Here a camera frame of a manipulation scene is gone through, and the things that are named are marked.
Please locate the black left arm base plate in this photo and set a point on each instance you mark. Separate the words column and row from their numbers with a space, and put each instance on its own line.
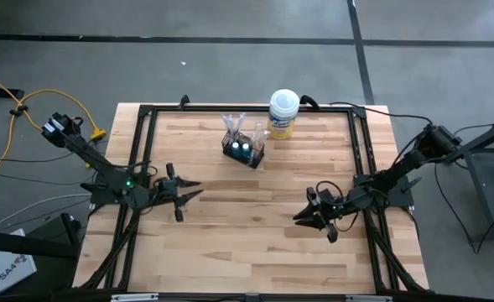
column 104, row 198

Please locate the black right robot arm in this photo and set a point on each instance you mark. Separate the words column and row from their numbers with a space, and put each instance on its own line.
column 397, row 170

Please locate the black aluminium table frame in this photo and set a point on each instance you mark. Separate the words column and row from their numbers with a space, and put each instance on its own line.
column 209, row 108

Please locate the yellow Lysol wipes canister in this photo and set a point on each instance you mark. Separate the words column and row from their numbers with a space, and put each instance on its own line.
column 283, row 109

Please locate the purple toothbrush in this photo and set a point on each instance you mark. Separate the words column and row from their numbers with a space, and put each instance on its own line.
column 256, row 128
column 241, row 121
column 227, row 122

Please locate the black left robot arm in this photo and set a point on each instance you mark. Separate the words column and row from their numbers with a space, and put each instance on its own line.
column 100, row 165

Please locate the black stand with bar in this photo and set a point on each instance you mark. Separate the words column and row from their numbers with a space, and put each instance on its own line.
column 20, row 245

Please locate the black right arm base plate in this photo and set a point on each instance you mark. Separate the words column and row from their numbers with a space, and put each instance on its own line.
column 399, row 199

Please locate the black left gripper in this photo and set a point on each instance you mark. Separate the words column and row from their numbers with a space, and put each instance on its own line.
column 167, row 191

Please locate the silver metal bracket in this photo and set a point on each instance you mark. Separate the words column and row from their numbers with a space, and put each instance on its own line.
column 368, row 298
column 133, row 298

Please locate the white printed cardboard box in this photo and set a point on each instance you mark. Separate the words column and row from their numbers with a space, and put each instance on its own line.
column 3, row 268

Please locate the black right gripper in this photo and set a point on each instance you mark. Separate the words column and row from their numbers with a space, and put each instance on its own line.
column 330, row 205

